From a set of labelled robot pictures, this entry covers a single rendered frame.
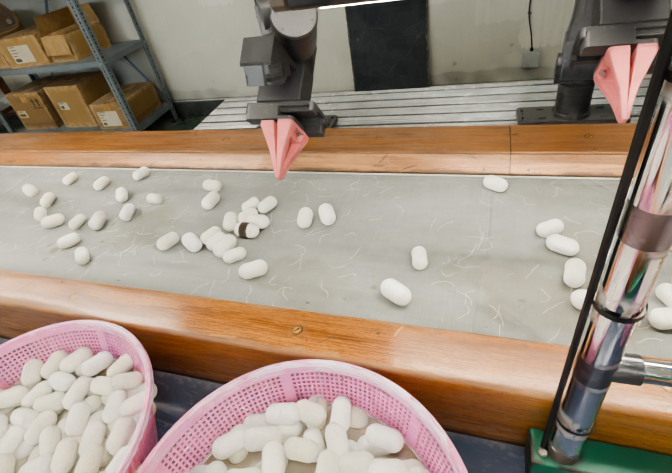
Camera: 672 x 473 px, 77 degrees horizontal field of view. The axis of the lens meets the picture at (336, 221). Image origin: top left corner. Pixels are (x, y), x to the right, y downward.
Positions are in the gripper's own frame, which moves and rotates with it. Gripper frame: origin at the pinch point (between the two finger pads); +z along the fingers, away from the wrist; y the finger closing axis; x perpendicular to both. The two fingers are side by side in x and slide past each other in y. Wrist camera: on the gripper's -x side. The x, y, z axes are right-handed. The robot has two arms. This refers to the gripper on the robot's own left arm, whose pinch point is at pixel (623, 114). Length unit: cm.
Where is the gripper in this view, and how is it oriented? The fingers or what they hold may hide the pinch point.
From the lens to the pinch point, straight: 58.6
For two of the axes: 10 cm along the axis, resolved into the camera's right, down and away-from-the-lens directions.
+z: -1.1, 9.8, -1.6
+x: 3.1, 1.9, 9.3
